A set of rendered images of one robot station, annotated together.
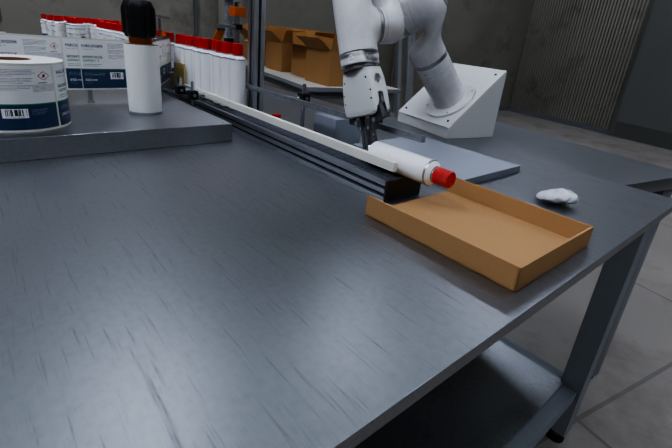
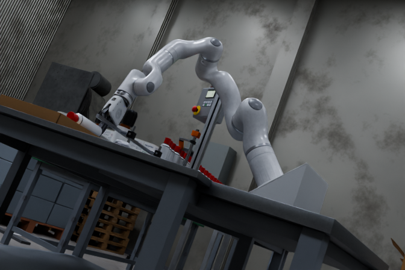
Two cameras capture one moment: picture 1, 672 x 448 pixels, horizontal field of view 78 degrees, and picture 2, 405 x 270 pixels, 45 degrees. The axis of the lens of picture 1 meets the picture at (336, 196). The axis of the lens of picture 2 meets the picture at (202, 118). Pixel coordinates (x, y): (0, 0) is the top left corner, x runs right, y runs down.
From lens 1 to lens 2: 2.11 m
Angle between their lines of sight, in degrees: 72
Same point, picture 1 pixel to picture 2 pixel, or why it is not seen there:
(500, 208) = not seen: hidden behind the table
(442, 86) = (254, 169)
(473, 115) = (266, 193)
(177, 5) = (396, 257)
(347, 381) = not seen: outside the picture
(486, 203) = not seen: hidden behind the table
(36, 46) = (106, 134)
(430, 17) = (240, 114)
